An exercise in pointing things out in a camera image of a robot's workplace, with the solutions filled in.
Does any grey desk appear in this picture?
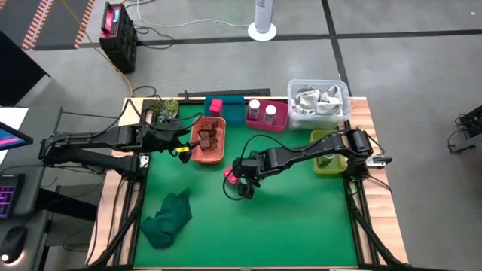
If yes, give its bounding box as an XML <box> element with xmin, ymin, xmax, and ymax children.
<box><xmin>0</xmin><ymin>105</ymin><xmax>64</xmax><ymax>271</ymax></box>

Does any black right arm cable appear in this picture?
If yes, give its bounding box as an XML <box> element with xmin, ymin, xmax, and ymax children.
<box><xmin>221</xmin><ymin>134</ymin><xmax>289</xmax><ymax>202</ymax></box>

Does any black power strip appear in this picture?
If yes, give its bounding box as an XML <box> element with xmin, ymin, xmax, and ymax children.
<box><xmin>177</xmin><ymin>88</ymin><xmax>272</xmax><ymax>99</ymax></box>

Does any black crate with red top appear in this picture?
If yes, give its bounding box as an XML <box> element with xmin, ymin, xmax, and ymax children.
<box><xmin>99</xmin><ymin>1</ymin><xmax>138</xmax><ymax>75</ymax></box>

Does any white tower fan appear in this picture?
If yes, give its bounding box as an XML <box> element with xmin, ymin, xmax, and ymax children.
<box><xmin>247</xmin><ymin>0</ymin><xmax>278</xmax><ymax>42</ymax></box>

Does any yellow floor cable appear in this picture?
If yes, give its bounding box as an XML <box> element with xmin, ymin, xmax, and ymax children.
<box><xmin>59</xmin><ymin>0</ymin><xmax>135</xmax><ymax>93</ymax></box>

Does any blue plastic bin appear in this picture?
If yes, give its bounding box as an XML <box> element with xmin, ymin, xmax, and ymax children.
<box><xmin>203</xmin><ymin>95</ymin><xmax>246</xmax><ymax>126</ymax></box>

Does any white paper sheet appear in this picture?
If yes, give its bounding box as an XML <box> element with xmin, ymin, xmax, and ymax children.
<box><xmin>0</xmin><ymin>107</ymin><xmax>29</xmax><ymax>127</ymax></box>

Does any computer monitor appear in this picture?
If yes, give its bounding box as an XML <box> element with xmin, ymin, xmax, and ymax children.
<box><xmin>0</xmin><ymin>120</ymin><xmax>34</xmax><ymax>152</ymax></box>

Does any dark green crumpled cloth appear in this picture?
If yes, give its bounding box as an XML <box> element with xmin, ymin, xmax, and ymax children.
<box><xmin>139</xmin><ymin>187</ymin><xmax>194</xmax><ymax>250</ymax></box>

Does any grey crumpled cloth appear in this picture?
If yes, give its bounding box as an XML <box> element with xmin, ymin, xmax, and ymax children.
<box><xmin>293</xmin><ymin>84</ymin><xmax>343</xmax><ymax>116</ymax></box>

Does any green table mat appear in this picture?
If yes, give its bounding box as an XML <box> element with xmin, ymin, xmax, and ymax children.
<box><xmin>133</xmin><ymin>103</ymin><xmax>358</xmax><ymax>269</ymax></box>

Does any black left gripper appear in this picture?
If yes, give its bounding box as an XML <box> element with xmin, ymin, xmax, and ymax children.
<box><xmin>145</xmin><ymin>120</ymin><xmax>202</xmax><ymax>165</ymax></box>

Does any black equipment with cables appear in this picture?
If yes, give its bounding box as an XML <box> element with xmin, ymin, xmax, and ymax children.
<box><xmin>447</xmin><ymin>104</ymin><xmax>482</xmax><ymax>155</ymax></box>

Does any orange plastic bin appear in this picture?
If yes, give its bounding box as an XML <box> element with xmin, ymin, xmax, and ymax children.
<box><xmin>190</xmin><ymin>115</ymin><xmax>227</xmax><ymax>166</ymax></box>

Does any white floor cable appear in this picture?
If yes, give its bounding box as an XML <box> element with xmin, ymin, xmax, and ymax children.
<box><xmin>134</xmin><ymin>0</ymin><xmax>250</xmax><ymax>30</ymax></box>

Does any white and black connector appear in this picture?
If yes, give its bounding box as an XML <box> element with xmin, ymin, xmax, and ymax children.
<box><xmin>368</xmin><ymin>154</ymin><xmax>393</xmax><ymax>167</ymax></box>

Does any black backlit keyboard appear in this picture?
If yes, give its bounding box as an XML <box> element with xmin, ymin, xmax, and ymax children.
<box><xmin>0</xmin><ymin>173</ymin><xmax>26</xmax><ymax>220</ymax></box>

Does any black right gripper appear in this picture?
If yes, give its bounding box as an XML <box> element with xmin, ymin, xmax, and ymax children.
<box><xmin>231</xmin><ymin>150</ymin><xmax>267</xmax><ymax>201</ymax></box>

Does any black panel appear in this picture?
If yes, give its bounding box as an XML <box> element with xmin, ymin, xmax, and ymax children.
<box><xmin>0</xmin><ymin>29</ymin><xmax>52</xmax><ymax>107</ymax></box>

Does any yellow-green plastic bin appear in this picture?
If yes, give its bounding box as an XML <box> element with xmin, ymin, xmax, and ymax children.
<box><xmin>309</xmin><ymin>129</ymin><xmax>348</xmax><ymax>175</ymax></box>

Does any black cable loop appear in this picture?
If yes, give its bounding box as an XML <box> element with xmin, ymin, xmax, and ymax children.
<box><xmin>131</xmin><ymin>85</ymin><xmax>158</xmax><ymax>99</ymax></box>

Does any clear plastic storage container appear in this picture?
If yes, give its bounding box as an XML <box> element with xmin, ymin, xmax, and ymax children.
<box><xmin>286</xmin><ymin>78</ymin><xmax>352</xmax><ymax>131</ymax></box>

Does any small potted succulent plant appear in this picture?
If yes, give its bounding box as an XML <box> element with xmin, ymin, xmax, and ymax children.
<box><xmin>148</xmin><ymin>97</ymin><xmax>181</xmax><ymax>120</ymax></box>

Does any black computer mouse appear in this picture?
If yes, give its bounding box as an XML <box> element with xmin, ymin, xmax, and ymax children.
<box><xmin>0</xmin><ymin>224</ymin><xmax>29</xmax><ymax>265</ymax></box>

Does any pink plastic bin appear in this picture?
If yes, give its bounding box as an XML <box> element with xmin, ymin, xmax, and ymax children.
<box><xmin>245</xmin><ymin>99</ymin><xmax>289</xmax><ymax>133</ymax></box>

